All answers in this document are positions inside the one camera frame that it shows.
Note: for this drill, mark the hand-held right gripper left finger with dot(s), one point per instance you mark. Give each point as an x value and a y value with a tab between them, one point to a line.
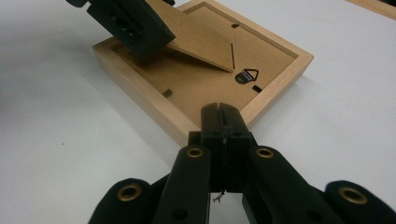
193	186

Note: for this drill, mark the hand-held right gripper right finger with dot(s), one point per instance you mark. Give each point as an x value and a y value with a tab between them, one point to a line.
271	186

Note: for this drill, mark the wooden picture frame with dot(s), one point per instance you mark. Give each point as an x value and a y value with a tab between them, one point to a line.
193	84

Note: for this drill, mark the wooden table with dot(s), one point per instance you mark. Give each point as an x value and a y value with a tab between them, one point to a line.
376	7

